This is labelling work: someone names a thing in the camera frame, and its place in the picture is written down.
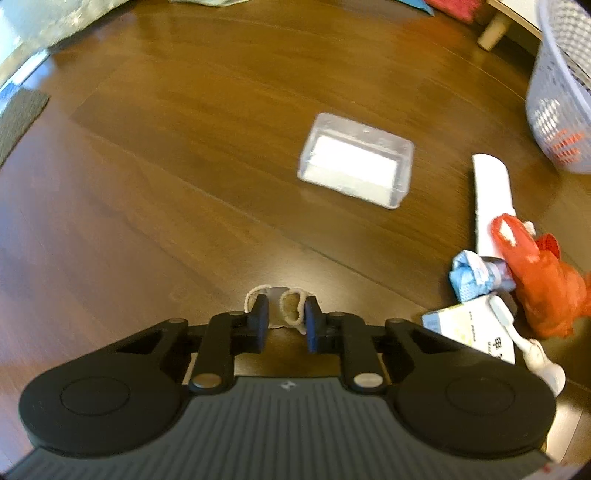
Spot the grey door mat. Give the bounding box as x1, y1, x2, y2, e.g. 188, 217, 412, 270
0, 88, 51, 167

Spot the blue paper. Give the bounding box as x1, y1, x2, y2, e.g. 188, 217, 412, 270
449, 250, 515, 303

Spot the lavender mesh basket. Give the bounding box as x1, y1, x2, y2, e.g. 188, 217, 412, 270
525, 0, 591, 175

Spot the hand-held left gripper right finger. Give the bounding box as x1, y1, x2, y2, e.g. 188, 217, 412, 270
302, 297, 463, 396

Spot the red plastic bag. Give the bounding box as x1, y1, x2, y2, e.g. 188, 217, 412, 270
489, 213, 591, 340

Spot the clear plastic box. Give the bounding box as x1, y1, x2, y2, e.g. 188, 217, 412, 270
297, 112, 415, 210

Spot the white cabinet with wooden frame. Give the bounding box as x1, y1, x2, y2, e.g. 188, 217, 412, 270
477, 0, 546, 51

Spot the white paper roll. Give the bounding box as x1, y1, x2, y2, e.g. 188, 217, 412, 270
471, 154, 515, 259

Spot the red broom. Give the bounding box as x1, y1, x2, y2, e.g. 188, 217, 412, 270
424, 0, 485, 25

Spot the sheer white curtain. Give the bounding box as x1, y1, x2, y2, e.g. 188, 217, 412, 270
0, 0, 137, 86

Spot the face mask with beige loops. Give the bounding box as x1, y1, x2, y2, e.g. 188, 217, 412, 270
244, 285, 320, 335

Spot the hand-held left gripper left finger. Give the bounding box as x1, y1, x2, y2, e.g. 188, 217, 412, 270
115, 294, 269, 394

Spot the white and yellow card box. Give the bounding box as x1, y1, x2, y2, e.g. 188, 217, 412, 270
421, 295, 518, 365

